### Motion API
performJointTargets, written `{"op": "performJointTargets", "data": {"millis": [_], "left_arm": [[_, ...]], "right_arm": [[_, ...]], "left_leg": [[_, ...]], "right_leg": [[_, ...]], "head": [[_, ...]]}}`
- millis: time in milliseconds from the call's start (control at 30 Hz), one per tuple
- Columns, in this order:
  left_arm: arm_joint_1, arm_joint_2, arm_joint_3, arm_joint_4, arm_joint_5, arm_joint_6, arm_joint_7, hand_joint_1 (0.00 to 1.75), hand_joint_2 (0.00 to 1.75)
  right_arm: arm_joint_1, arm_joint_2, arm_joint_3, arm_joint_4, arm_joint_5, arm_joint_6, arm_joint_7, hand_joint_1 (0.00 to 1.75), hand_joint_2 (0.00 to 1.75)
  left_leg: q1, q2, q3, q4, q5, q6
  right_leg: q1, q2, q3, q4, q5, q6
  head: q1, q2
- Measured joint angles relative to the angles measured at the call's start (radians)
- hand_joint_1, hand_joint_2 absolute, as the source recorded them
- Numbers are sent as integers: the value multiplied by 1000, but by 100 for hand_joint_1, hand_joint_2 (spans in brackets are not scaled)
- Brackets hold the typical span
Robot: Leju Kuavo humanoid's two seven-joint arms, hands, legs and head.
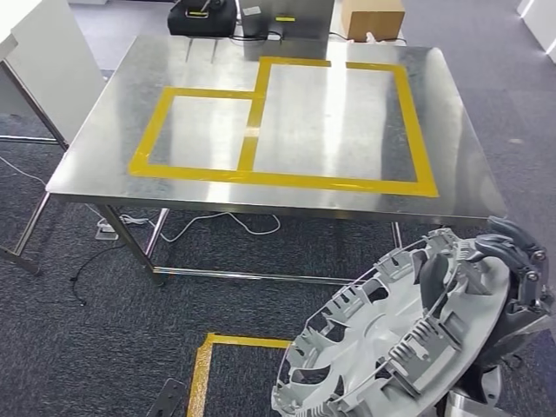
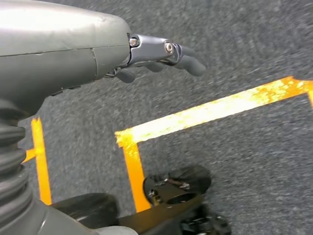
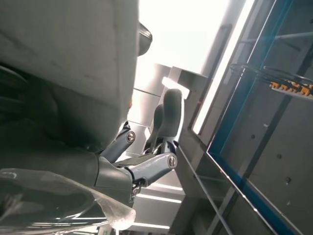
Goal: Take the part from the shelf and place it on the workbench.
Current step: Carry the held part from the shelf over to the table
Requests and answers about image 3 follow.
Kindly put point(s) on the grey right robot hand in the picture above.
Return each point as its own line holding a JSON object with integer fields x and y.
{"x": 61, "y": 162}

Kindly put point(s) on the stainless steel workbench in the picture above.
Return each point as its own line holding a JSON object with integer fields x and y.
{"x": 268, "y": 146}

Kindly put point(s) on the clear plastic film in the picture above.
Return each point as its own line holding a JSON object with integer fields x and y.
{"x": 48, "y": 201}

